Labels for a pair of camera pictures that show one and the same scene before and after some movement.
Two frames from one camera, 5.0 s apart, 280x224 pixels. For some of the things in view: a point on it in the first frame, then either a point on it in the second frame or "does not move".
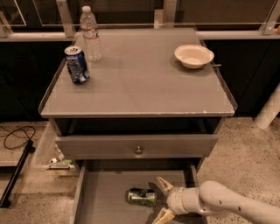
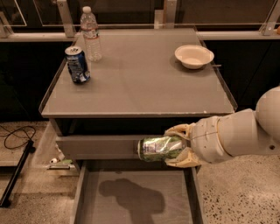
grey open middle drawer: x=101 y=185 does not move
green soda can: x=141 y=197 to x=157 y=149
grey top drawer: x=135 y=147 does not move
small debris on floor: x=56 y=164 does not move
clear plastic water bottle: x=90 y=31 does not move
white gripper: x=175 y=198 to x=205 y=139
